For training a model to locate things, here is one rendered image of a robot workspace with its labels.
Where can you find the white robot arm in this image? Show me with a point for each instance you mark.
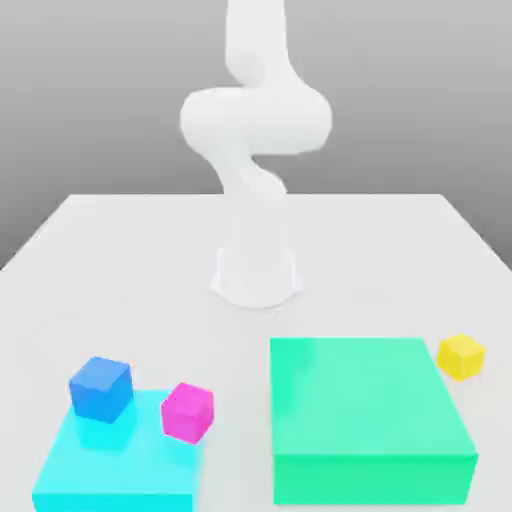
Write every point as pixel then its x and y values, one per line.
pixel 256 116

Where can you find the small magenta cube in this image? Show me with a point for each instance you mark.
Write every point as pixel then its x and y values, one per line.
pixel 187 414

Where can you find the small blue cube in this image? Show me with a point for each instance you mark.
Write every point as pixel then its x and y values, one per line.
pixel 102 390

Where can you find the small yellow cube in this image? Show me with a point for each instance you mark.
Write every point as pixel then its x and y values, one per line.
pixel 460 356

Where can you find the large green box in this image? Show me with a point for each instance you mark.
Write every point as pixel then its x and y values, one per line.
pixel 360 400

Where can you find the large cyan box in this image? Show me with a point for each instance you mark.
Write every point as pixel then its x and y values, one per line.
pixel 120 468

